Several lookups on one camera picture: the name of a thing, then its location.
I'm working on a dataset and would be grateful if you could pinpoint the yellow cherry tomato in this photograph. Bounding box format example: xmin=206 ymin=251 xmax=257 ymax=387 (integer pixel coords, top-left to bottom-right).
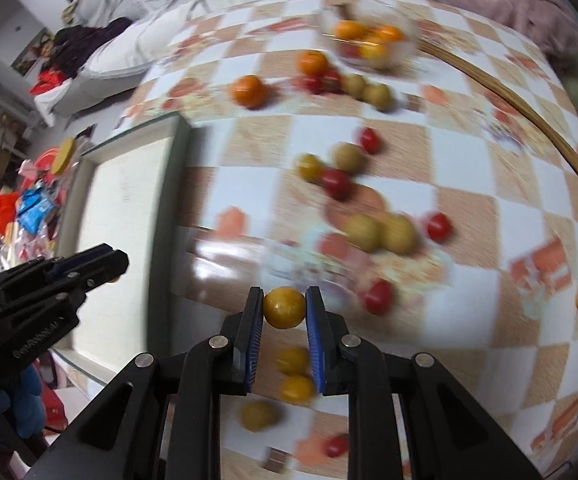
xmin=263 ymin=286 xmax=306 ymax=330

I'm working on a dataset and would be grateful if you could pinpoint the red cherry tomato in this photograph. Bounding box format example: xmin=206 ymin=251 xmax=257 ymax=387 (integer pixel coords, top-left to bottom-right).
xmin=362 ymin=280 xmax=394 ymax=316
xmin=300 ymin=75 xmax=324 ymax=94
xmin=358 ymin=127 xmax=382 ymax=155

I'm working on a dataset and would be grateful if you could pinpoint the blue gloved left hand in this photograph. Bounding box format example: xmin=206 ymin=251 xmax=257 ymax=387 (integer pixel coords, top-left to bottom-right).
xmin=0 ymin=365 xmax=46 ymax=444

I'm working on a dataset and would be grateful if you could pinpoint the yellow tomato under gripper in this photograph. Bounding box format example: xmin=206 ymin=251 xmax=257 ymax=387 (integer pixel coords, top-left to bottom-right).
xmin=275 ymin=347 xmax=310 ymax=376
xmin=279 ymin=375 xmax=316 ymax=404

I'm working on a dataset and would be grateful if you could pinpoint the yellow green fruit bottom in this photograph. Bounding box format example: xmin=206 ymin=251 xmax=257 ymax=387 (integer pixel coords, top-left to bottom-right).
xmin=240 ymin=400 xmax=281 ymax=432

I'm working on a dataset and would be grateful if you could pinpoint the white tray green rim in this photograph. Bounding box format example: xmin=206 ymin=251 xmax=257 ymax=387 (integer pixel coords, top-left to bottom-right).
xmin=56 ymin=113 xmax=191 ymax=384

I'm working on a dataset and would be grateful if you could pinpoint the blue snack packet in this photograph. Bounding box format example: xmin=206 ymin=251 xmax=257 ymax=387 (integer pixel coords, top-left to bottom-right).
xmin=16 ymin=188 xmax=56 ymax=235

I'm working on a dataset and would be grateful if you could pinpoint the red tomato bottom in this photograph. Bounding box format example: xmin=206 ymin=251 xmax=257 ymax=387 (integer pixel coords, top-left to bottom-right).
xmin=325 ymin=434 xmax=350 ymax=458

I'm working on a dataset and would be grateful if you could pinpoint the yellow lid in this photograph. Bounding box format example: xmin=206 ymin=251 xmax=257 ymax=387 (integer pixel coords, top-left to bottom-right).
xmin=50 ymin=136 xmax=76 ymax=177

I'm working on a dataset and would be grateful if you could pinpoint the red tomato right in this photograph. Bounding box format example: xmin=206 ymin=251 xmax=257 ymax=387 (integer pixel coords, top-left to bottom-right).
xmin=426 ymin=211 xmax=453 ymax=244

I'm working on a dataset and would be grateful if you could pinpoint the yellow tomato middle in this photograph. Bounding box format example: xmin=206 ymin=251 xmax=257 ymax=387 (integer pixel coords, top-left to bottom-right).
xmin=295 ymin=153 xmax=325 ymax=184

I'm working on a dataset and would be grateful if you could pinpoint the green longan upper middle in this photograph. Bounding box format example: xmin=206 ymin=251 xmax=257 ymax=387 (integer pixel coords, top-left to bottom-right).
xmin=332 ymin=143 xmax=367 ymax=174

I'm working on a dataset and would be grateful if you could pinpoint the large orange tangerine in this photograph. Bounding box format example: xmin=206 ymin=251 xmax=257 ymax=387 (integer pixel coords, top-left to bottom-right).
xmin=230 ymin=75 xmax=268 ymax=110

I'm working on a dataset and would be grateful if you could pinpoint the green longan bowl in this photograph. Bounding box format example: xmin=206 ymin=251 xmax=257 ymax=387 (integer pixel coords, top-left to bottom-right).
xmin=341 ymin=74 xmax=367 ymax=101
xmin=362 ymin=84 xmax=394 ymax=113

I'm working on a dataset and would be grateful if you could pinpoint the dark red tomato near tangerine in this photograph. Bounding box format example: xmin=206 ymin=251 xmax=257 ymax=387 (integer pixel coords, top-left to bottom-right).
xmin=320 ymin=68 xmax=341 ymax=93

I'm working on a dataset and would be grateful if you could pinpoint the grey white sofa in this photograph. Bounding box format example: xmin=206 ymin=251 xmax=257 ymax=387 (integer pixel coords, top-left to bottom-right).
xmin=34 ymin=0 xmax=260 ymax=126

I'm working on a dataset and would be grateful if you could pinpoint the wooden stick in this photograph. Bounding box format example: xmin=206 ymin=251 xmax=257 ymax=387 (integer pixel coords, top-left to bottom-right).
xmin=418 ymin=39 xmax=578 ymax=177

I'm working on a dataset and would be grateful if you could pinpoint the glass fruit bowl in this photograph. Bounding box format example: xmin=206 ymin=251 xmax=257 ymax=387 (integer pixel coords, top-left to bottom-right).
xmin=317 ymin=0 xmax=419 ymax=72

